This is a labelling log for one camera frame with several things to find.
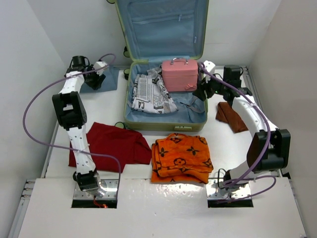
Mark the pink cosmetic case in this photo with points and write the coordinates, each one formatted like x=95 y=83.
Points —
x=180 y=74

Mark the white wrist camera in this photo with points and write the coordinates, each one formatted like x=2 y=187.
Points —
x=209 y=66
x=100 y=67

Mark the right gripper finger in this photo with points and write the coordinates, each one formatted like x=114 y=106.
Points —
x=202 y=83
x=200 y=94

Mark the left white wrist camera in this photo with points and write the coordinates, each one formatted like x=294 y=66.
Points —
x=100 y=67

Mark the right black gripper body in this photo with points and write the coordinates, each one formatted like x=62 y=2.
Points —
x=214 y=87

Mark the orange patterned towel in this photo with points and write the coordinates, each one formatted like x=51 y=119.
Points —
x=181 y=158

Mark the light blue cloth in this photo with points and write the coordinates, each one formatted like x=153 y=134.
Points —
x=109 y=83

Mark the metal base plate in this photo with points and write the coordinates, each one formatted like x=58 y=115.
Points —
x=107 y=191
x=216 y=191

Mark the green suitcase blue lining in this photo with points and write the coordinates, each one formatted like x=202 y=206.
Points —
x=158 y=30

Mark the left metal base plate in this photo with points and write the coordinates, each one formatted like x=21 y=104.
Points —
x=107 y=191

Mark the red shirt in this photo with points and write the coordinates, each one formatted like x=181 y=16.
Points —
x=128 y=146

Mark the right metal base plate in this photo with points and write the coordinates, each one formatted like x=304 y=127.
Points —
x=216 y=191

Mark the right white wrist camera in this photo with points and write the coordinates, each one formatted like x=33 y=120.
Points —
x=209 y=66

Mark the white newspaper print garment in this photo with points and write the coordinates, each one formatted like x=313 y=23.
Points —
x=150 y=94

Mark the brown towel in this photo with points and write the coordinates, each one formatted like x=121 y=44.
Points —
x=227 y=115

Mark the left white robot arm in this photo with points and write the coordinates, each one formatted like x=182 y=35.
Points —
x=71 y=115

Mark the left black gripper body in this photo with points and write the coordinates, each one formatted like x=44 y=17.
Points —
x=93 y=80

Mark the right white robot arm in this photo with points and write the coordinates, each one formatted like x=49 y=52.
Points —
x=270 y=146

